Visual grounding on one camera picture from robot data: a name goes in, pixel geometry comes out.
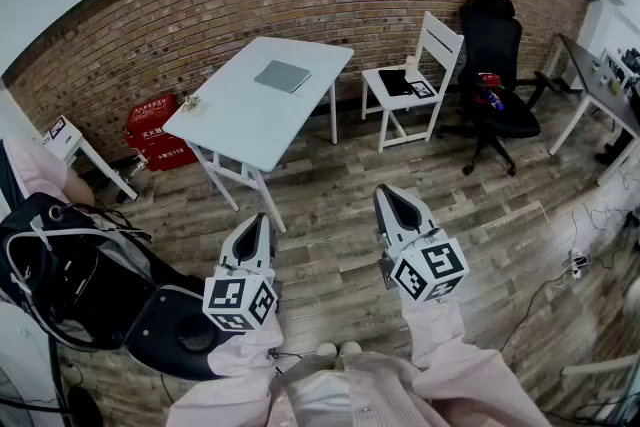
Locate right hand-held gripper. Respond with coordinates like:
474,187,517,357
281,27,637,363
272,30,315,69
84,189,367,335
374,184,470,304

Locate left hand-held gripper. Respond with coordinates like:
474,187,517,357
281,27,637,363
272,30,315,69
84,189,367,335
202,213,279,331

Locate grey notebook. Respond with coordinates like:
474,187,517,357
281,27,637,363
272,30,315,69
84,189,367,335
253,59,312,95

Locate person's left forearm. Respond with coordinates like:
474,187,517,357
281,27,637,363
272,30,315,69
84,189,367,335
165,312,287,427

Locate person's right forearm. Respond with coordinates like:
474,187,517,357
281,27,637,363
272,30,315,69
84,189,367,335
398,293,554,427

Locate black pouch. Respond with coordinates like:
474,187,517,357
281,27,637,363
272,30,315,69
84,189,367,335
378,68,414,98

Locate red and blue toy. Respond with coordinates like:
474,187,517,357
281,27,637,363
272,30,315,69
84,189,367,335
472,72,506,111

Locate red plastic box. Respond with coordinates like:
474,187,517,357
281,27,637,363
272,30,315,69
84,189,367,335
123,93,199,173

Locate white wooden chair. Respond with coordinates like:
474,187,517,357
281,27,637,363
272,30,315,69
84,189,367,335
361,11,465,153

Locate person's pink shirt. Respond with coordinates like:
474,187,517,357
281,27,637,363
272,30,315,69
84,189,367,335
267,349,501,427

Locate white power strip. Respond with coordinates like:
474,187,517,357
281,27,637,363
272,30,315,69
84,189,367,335
568,248,589,279

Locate black highback office chair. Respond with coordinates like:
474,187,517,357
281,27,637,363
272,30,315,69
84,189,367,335
437,0,557,177

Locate black backpack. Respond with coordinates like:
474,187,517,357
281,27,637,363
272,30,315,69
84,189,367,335
0,192,154,352

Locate small white side table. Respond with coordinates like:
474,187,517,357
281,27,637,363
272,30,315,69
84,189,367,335
39,114,139,202

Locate dark desk with white legs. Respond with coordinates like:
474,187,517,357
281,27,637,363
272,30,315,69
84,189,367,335
548,33,640,186

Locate white metal rack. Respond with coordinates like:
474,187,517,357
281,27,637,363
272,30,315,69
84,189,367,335
561,353,640,427

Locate black cable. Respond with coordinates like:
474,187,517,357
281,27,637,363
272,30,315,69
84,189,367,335
499,199,640,352

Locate white desk with black frame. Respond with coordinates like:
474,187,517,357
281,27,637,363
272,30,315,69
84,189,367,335
0,304,104,427

